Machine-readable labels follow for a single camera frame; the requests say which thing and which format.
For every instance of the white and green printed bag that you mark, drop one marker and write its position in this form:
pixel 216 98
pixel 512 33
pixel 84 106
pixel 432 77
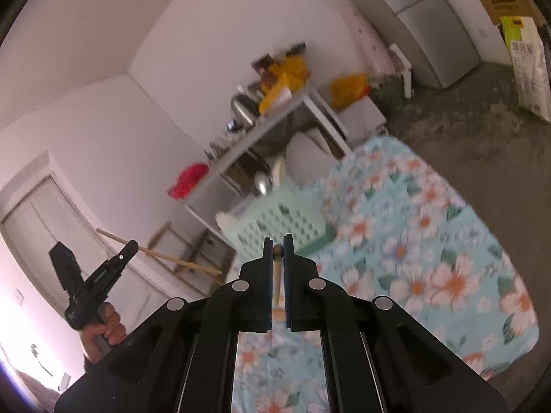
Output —
pixel 529 69

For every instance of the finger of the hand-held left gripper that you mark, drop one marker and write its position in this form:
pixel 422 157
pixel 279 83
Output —
pixel 127 253

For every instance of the pink patterned bolster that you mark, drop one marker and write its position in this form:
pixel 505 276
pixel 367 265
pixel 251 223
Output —
pixel 370 43

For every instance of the yellow plastic bag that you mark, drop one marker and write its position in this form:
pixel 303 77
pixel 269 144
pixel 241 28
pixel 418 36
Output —
pixel 348 90

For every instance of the yellow snack bags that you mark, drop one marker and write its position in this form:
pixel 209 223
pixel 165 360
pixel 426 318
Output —
pixel 284 81

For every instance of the dark green bag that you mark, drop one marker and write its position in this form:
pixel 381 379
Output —
pixel 389 94

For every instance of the white panel door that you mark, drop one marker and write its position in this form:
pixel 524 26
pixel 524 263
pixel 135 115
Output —
pixel 43 232

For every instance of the silver refrigerator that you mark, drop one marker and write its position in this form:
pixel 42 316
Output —
pixel 430 38

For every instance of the white sack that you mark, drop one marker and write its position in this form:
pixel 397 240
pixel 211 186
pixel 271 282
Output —
pixel 305 159

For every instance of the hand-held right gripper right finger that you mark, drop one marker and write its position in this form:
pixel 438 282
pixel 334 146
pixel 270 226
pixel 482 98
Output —
pixel 289 284

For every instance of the steel electric kettle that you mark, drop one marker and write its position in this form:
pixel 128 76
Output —
pixel 243 112

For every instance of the metal spoon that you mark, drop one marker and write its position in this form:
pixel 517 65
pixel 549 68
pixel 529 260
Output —
pixel 262 183

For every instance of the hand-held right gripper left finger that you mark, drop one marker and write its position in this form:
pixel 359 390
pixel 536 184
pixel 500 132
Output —
pixel 267 275

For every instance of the person's left hand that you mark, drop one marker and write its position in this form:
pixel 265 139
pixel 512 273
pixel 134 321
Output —
pixel 109 327

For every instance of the floral light blue blanket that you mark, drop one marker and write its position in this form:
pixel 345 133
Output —
pixel 430 245

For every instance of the white side table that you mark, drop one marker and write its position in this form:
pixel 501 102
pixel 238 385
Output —
pixel 258 131

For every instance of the green perforated utensil holder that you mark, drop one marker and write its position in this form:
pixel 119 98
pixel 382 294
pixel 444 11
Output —
pixel 275 223

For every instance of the white plastic stool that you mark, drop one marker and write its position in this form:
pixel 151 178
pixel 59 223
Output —
pixel 404 69

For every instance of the red plastic bag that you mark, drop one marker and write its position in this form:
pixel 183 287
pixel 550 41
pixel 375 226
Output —
pixel 187 180

